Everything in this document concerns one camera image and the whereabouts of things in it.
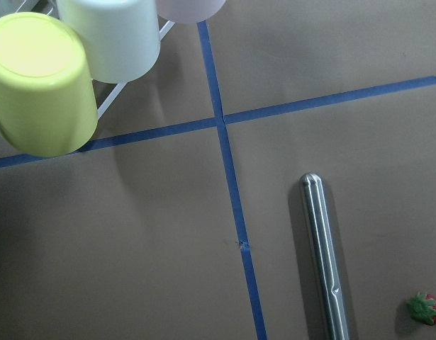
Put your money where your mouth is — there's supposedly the metal muddler stick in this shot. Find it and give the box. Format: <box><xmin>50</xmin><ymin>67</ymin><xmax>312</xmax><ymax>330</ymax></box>
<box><xmin>301</xmin><ymin>172</ymin><xmax>350</xmax><ymax>339</ymax></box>

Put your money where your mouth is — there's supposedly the red strawberry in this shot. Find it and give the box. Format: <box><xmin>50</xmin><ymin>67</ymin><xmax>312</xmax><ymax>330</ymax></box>
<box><xmin>406</xmin><ymin>292</ymin><xmax>436</xmax><ymax>326</ymax></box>

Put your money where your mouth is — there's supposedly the cup rack with holder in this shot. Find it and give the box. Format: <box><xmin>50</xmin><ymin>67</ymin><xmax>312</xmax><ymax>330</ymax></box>
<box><xmin>11</xmin><ymin>0</ymin><xmax>177</xmax><ymax>120</ymax></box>

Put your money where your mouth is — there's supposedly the white cup on rack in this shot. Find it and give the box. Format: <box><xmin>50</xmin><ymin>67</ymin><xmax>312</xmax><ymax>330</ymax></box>
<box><xmin>57</xmin><ymin>0</ymin><xmax>160</xmax><ymax>84</ymax></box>

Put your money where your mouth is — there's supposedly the pink cup on rack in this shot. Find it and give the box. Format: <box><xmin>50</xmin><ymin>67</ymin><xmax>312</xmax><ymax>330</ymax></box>
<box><xmin>156</xmin><ymin>0</ymin><xmax>226</xmax><ymax>23</ymax></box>

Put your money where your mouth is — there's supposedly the yellow cup on rack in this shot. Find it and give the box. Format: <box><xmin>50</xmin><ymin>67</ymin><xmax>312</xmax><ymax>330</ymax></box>
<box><xmin>0</xmin><ymin>12</ymin><xmax>98</xmax><ymax>157</ymax></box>

